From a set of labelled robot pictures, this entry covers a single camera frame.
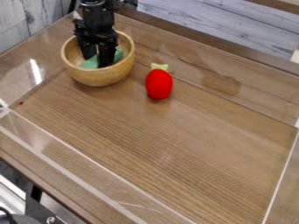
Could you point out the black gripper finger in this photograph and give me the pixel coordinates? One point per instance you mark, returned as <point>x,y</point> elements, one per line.
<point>86,46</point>
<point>106,47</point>

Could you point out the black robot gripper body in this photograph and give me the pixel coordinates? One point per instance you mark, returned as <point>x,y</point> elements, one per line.
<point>94,26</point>

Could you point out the green rectangular block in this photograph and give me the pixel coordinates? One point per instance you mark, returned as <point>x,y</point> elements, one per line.
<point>92,62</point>

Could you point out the light brown wooden bowl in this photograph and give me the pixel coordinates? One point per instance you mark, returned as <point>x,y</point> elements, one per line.
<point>97,77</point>

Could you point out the red toy strawberry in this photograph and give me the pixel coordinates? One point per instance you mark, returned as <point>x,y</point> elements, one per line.
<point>158,81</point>

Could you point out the clear acrylic table barrier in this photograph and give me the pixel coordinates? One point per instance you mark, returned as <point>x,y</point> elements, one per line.
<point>190,159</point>

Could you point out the black metal table leg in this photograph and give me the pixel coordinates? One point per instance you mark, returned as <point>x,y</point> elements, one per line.
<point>36,210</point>

